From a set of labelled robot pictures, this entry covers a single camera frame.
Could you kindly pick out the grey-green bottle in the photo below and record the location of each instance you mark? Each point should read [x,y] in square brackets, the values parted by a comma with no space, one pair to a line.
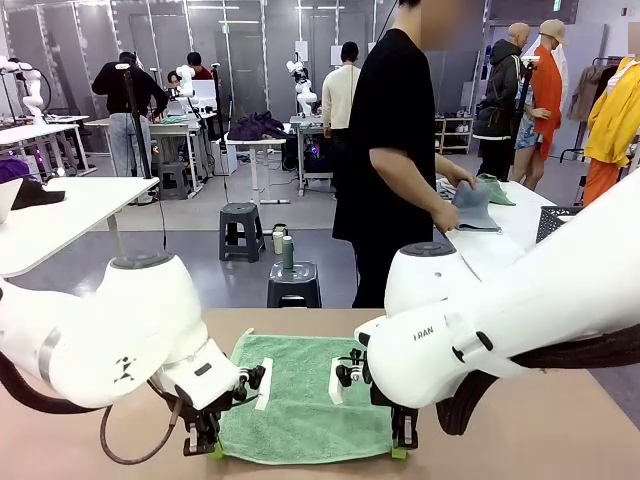
[287,252]

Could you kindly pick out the mannequin in dark jacket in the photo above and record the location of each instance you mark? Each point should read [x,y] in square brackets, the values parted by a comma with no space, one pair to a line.
[500,90]

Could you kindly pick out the dark woven plastic basket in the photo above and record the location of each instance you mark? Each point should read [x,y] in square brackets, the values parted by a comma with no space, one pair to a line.
[552,222]

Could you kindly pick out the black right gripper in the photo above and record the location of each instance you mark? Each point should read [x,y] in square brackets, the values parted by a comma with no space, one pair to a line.
[395,407]

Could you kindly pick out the man in black with cap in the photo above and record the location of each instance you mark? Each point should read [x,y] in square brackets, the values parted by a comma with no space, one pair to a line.
[127,95]

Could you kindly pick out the cream tumbler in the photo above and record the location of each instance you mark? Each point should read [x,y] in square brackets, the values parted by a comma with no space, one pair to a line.
[277,244]

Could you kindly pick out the grey stool under desk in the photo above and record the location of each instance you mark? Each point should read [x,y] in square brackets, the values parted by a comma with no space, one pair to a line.
[173,180]

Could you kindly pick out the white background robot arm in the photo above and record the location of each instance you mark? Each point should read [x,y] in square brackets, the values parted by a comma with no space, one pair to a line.
[32,95]
[303,92]
[186,82]

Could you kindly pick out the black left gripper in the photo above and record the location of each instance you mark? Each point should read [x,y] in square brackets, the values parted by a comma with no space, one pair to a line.
[205,412]

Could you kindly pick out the white desk with purple clothes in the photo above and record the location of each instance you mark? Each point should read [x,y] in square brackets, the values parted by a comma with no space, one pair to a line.
[255,145]

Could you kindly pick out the long white workbench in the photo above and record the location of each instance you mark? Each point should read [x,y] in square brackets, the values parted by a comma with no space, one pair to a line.
[30,131]

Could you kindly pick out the black cloth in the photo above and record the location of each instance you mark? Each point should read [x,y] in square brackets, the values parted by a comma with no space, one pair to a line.
[37,196]

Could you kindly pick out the white computer tower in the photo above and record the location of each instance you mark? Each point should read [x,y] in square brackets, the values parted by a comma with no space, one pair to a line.
[225,157]

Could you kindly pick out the dark grey plastic stool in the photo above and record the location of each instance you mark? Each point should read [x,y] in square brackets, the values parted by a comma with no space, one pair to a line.
[294,287]
[242,225]

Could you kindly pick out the black tripod by mannequins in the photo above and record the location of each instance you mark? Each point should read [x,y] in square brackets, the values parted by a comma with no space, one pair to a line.
[525,95]

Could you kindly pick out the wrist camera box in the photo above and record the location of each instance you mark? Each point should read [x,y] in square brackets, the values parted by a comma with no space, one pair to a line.
[336,382]
[264,385]

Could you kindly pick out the person's left forearm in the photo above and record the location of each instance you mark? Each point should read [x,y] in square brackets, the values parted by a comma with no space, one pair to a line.
[445,167]

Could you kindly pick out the grey desk with robot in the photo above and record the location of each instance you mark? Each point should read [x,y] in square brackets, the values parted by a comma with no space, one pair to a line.
[170,127]

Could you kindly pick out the person's right forearm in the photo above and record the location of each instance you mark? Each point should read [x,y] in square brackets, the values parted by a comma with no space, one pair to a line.
[417,195]

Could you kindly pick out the seated person behind robot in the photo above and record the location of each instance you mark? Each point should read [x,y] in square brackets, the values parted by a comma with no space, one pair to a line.
[173,80]

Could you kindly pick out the computer with coloured lights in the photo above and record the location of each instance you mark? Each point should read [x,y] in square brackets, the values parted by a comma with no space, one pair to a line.
[310,155]

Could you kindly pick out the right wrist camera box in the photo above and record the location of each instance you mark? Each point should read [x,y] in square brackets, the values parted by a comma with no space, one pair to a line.
[336,382]

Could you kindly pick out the person in cream sweater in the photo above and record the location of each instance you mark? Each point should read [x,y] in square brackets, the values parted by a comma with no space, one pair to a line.
[340,100]

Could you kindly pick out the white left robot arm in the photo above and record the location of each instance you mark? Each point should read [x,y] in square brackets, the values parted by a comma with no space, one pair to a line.
[125,325]

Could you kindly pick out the black camera tripod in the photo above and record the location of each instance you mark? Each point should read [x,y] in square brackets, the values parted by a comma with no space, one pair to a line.
[137,125]
[219,115]

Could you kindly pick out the yellow jacket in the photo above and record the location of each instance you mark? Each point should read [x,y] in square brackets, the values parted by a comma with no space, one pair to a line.
[615,115]

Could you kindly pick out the person in red shirt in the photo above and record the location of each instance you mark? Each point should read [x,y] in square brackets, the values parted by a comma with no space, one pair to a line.
[201,70]

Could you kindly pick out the person's right hand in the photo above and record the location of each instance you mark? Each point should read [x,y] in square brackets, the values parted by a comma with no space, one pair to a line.
[446,217]

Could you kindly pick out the orange trousers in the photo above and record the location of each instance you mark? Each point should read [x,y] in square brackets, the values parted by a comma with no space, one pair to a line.
[597,182]

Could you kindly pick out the person in black t-shirt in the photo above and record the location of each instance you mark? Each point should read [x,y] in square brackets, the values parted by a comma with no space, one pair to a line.
[385,150]

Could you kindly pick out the grey robot stand table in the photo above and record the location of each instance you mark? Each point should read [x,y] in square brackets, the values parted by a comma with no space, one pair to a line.
[307,120]

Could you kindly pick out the mannequin in orange garment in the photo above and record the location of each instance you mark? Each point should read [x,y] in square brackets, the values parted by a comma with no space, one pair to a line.
[547,90]

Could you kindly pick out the purple clothes pile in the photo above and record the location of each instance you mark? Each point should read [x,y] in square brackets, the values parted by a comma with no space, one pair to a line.
[255,126]

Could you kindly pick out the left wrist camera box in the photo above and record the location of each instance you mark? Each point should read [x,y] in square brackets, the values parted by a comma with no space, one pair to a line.
[264,385]

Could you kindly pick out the brown coat on rack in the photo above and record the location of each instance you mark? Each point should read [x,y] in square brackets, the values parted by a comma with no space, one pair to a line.
[587,95]

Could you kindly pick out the shoe rack with shoes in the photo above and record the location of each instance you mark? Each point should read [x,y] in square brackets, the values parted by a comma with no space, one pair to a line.
[455,134]

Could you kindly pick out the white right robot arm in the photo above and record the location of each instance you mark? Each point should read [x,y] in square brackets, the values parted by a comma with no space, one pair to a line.
[500,320]

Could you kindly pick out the grey-blue towel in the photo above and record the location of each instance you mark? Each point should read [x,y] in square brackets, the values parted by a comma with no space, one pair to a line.
[475,207]

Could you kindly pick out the white angled panel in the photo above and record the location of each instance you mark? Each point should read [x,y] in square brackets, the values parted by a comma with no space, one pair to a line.
[9,200]

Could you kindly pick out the person's left hand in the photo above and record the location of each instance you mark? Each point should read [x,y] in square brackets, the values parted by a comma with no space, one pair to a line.
[462,178]

